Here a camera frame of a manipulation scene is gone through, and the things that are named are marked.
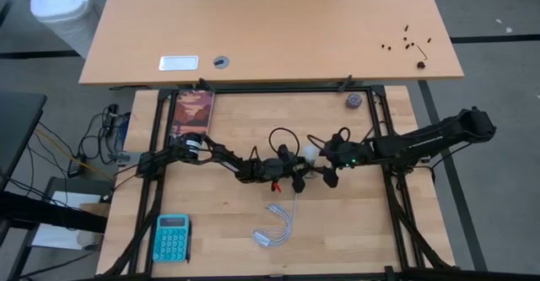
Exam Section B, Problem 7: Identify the teal desk calculator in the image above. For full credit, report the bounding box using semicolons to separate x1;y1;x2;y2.
151;213;191;264

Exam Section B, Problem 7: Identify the white LED lightbulb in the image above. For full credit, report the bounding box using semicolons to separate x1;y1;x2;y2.
303;145;321;164

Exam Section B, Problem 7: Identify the black support beam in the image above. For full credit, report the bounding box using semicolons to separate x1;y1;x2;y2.
0;191;107;235

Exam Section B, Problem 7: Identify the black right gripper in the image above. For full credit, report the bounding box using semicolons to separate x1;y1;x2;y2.
312;139;366;189

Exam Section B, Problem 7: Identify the yellow floor cable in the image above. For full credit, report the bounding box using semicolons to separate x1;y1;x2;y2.
34;127;115;181

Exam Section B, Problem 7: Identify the white paper sheet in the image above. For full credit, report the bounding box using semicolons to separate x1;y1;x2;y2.
31;190;105;251

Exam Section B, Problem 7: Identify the black power strip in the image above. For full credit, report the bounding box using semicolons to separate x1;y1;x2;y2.
105;103;120;137

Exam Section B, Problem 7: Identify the purple white patterned ball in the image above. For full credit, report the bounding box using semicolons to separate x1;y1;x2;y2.
345;93;364;110

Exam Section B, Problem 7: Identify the black side table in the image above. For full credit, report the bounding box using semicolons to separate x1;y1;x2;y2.
0;91;47;192

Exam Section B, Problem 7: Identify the landscape picture book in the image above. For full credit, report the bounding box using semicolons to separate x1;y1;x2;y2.
168;89;216;147

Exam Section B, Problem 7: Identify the black power adapter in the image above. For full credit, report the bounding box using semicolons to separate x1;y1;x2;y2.
67;154;88;179

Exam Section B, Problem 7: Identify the grey metal bracket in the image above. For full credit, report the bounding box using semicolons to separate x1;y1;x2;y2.
108;151;143;167

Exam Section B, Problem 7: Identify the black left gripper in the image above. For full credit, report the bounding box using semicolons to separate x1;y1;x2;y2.
259;155;313;194

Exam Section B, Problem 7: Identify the beige wooden desk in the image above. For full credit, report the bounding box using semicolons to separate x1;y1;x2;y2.
78;0;465;87

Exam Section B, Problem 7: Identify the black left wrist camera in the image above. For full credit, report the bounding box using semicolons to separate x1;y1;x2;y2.
277;143;293;162

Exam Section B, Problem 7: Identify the black desk clamp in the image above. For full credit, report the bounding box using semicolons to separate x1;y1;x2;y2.
197;77;217;93
337;74;354;94

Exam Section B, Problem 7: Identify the black pen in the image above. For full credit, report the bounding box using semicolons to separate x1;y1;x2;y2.
185;220;192;264

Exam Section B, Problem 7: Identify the black aluminium table frame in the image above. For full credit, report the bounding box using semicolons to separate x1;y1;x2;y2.
84;84;540;281

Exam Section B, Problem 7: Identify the white lamp power cord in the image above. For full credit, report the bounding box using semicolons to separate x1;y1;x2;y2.
251;192;300;248

